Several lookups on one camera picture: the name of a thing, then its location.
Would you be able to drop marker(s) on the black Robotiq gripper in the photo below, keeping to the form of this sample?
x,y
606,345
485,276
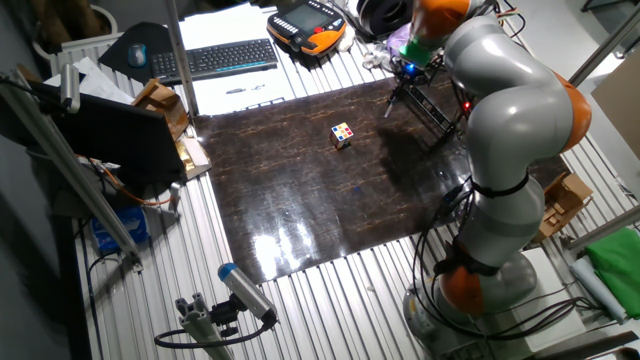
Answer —
x,y
412,74

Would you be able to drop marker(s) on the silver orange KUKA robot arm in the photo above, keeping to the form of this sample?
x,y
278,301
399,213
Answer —
x,y
510,125

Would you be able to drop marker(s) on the green wrist adapter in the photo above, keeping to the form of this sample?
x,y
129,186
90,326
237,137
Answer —
x,y
415,52

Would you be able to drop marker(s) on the crumpled white glove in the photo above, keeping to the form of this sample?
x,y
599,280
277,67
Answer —
x,y
372,59

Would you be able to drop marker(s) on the purple plastic bag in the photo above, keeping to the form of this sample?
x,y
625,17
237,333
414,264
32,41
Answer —
x,y
397,40

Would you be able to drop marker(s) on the black filament spool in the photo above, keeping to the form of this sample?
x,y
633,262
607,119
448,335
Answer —
x,y
382,17

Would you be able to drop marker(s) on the white cloth lump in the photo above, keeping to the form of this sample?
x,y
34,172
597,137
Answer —
x,y
345,40

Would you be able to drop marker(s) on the multicoloured Rubik's cube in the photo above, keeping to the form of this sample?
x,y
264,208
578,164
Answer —
x,y
342,135

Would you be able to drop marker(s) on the orange black teach pendant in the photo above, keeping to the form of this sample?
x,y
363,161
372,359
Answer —
x,y
305,22

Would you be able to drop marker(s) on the dark marble pattern mat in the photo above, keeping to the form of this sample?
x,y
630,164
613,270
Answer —
x,y
300,210

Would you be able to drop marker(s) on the large white paper sheet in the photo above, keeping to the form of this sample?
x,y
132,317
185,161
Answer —
x,y
235,97

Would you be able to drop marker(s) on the open brown cardboard box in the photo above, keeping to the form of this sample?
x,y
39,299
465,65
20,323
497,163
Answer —
x,y
162,102
567,200

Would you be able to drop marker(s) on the black computer keyboard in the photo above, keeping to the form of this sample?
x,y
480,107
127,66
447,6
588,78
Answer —
x,y
215,59

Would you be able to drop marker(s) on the slanted silver stand pole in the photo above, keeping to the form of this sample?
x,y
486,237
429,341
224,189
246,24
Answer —
x,y
605,45

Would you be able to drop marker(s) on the brown cardboard sheet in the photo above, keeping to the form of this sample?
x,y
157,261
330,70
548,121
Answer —
x,y
620,105

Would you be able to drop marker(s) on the gold foil box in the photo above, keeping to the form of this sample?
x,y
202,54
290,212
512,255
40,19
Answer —
x,y
192,155

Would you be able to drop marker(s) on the upright grey metal pole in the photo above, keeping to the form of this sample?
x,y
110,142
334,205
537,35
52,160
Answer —
x,y
180,60

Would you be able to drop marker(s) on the white paper roll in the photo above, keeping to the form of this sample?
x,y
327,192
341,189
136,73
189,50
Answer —
x,y
597,287

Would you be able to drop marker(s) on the blue computer mouse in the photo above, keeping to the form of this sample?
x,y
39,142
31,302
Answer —
x,y
137,55

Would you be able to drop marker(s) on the green cloth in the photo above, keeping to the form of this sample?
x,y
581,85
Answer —
x,y
617,270

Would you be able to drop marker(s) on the black mouse pad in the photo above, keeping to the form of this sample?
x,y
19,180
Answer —
x,y
115,55

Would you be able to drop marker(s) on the black laptop screen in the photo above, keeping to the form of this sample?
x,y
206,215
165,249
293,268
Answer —
x,y
115,135

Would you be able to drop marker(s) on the white round bin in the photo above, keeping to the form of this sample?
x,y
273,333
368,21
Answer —
x,y
115,25

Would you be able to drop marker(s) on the loose white papers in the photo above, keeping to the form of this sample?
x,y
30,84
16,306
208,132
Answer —
x,y
100,82

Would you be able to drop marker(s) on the blue tissue pack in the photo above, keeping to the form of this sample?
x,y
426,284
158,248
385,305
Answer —
x,y
120,230

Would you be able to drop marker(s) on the silver frame rail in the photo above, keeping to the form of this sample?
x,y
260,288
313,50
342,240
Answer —
x,y
605,227

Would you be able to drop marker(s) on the silver camera with blue cap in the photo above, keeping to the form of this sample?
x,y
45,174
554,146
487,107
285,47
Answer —
x,y
245,290

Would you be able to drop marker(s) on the short aluminium profile post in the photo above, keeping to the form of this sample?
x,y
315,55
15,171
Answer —
x,y
200,325

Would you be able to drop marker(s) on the plain silver camera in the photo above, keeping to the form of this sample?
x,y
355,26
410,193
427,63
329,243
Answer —
x,y
70,87

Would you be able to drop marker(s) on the long aluminium frame beam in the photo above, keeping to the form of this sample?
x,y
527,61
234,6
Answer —
x,y
65,165

